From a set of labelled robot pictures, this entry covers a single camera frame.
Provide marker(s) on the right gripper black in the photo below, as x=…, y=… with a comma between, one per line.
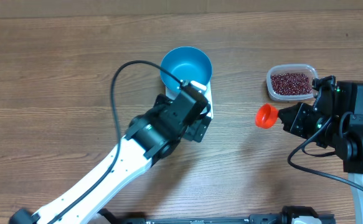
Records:
x=295, y=118

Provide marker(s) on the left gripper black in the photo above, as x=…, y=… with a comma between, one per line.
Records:
x=197, y=132

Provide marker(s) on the orange measuring scoop blue handle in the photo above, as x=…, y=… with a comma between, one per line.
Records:
x=266, y=116

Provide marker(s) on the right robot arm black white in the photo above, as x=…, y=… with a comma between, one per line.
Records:
x=335, y=119

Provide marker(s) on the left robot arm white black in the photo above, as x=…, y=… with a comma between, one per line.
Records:
x=150, y=137

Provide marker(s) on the blue bowl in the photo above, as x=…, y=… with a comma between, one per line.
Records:
x=189, y=64

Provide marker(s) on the red beans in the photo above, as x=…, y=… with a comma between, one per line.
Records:
x=291, y=84

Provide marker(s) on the clear plastic container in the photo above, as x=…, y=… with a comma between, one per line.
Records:
x=290, y=68

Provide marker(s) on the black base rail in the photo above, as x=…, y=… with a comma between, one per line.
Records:
x=288, y=215

